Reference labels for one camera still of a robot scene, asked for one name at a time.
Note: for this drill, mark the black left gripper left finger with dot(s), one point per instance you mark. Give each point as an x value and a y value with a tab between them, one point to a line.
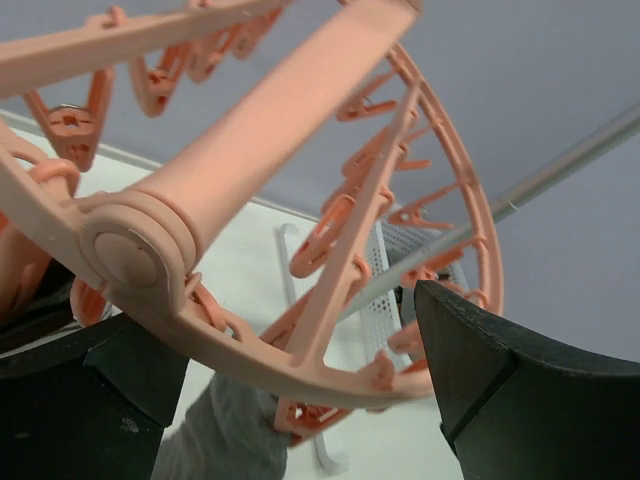
93	404

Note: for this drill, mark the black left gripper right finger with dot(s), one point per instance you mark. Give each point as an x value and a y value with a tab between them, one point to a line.
515	404

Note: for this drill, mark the white plastic basket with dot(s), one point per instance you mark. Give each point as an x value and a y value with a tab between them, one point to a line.
390	252

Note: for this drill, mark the grey sock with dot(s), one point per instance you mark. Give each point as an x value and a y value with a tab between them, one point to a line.
228	433

